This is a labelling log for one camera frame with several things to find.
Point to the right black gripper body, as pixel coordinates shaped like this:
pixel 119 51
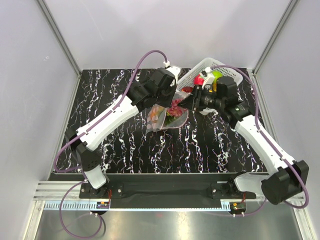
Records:
pixel 204 99

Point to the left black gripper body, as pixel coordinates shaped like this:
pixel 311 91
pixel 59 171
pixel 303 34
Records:
pixel 165 97

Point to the dark red plum toy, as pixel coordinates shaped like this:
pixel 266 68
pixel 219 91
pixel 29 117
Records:
pixel 187 89

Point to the purple grape bunch toy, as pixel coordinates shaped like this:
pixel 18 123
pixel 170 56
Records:
pixel 175 110

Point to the orange toy pineapple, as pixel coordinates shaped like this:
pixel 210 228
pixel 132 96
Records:
pixel 158 116

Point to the clear pink-dotted zip bag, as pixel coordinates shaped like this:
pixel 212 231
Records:
pixel 177 123

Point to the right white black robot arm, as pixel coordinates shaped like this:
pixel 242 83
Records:
pixel 286 177

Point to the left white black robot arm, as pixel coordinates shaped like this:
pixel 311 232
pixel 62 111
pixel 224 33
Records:
pixel 86 139

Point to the red dragon fruit toy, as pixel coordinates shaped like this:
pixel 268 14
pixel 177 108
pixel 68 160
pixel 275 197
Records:
pixel 198 80

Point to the white plastic mesh basket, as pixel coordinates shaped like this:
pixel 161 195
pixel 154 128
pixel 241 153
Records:
pixel 200 70

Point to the green apple toy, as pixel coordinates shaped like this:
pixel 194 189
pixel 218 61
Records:
pixel 217 74

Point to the black marble pattern mat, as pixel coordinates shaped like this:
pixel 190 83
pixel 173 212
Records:
pixel 204 144

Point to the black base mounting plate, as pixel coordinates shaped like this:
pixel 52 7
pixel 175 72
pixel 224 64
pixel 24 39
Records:
pixel 173 178

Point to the right connector board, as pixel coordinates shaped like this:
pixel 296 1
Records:
pixel 238 206

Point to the connector board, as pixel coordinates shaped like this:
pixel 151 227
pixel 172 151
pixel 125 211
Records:
pixel 238 206
pixel 103 205

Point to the left connector board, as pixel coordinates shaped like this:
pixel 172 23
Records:
pixel 103 205

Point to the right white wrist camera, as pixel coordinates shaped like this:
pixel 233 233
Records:
pixel 208 78

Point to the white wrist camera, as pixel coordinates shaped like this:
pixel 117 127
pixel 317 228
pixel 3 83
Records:
pixel 175 70
pixel 208 78

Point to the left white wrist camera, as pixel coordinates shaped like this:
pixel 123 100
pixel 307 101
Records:
pixel 175 70

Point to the right aluminium frame post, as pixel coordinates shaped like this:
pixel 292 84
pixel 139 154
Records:
pixel 275 34

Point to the aluminium frame post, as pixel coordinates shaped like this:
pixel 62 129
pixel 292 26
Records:
pixel 275 34
pixel 58 35

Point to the left aluminium frame post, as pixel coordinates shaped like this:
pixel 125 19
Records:
pixel 58 35

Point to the white slotted cable duct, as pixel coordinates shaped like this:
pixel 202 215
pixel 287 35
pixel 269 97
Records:
pixel 91 205

